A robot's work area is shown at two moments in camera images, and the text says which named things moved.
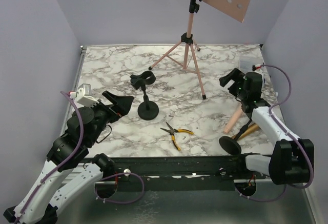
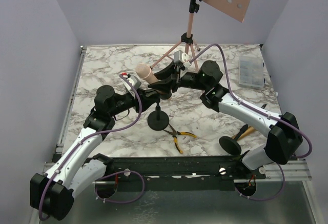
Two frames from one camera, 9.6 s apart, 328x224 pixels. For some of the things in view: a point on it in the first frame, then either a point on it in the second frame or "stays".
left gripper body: x=105 y=115 → x=141 y=99
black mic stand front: x=232 y=145 stays
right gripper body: x=237 y=82 → x=176 y=78
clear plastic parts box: x=246 y=63 stays
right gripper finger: x=236 y=75 → x=165 y=85
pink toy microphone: x=232 y=122 → x=144 y=71
